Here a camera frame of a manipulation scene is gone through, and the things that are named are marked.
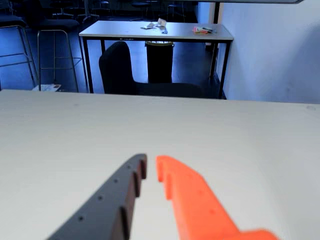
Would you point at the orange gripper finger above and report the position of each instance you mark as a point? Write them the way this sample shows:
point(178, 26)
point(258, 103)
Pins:
point(197, 205)

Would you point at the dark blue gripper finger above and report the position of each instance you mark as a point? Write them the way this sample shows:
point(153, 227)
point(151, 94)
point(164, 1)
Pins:
point(110, 200)

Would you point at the paper sheet on floor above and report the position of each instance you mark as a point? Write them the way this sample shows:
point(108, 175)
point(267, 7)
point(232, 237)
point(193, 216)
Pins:
point(47, 87)

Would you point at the black upholstered chair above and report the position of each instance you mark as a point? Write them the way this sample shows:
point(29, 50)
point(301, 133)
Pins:
point(117, 70)

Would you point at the black trash bin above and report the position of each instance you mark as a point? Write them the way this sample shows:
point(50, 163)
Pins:
point(159, 62)

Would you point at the grey table with black legs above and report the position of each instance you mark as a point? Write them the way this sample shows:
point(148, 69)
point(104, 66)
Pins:
point(130, 28)

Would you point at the pack of orange markers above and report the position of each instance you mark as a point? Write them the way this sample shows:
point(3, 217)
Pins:
point(202, 30)

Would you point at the crumpled white paper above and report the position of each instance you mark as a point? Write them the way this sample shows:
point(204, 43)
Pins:
point(149, 25)

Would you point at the crumpled beige paper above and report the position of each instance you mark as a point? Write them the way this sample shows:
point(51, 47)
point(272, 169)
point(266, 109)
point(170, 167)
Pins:
point(162, 22)

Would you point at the metal frame bar stool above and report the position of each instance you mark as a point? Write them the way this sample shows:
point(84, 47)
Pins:
point(12, 22)
point(53, 26)

